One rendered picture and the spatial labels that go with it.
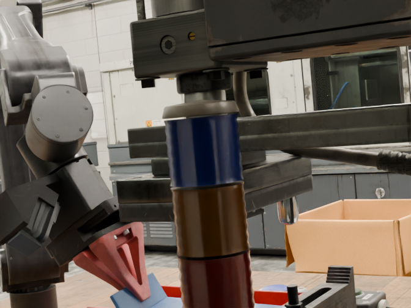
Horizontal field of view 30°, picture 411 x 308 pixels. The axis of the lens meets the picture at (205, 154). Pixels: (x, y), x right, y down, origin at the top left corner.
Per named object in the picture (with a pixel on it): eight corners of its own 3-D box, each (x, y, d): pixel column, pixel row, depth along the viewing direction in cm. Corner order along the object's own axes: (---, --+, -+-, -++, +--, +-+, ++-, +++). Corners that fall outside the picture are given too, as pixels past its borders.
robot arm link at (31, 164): (100, 154, 76) (65, 97, 77) (50, 180, 74) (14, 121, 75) (88, 175, 82) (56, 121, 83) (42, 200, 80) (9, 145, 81)
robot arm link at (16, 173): (62, 277, 100) (30, 34, 103) (10, 286, 98) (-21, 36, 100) (55, 276, 106) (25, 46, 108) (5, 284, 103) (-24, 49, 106)
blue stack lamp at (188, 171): (195, 178, 42) (189, 117, 42) (257, 176, 40) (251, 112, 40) (155, 187, 39) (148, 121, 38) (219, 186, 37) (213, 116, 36)
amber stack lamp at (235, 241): (201, 241, 42) (196, 181, 42) (262, 242, 40) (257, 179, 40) (161, 256, 39) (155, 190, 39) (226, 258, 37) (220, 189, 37)
